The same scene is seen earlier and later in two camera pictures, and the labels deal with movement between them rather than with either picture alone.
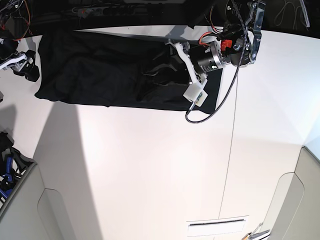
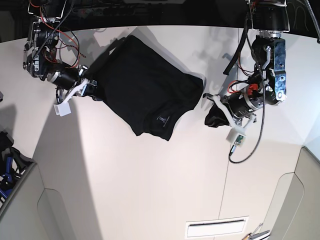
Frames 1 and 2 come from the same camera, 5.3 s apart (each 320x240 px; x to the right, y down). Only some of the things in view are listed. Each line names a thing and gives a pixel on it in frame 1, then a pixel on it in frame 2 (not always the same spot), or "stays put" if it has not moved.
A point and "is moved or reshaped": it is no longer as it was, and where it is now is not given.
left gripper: x=22 y=62 to x=72 y=80
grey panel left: x=35 y=212 stays put
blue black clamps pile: x=13 y=165 stays put
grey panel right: x=295 y=212 stays put
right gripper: x=199 y=59 to x=240 y=107
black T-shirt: x=118 y=71 is moved or reshaped
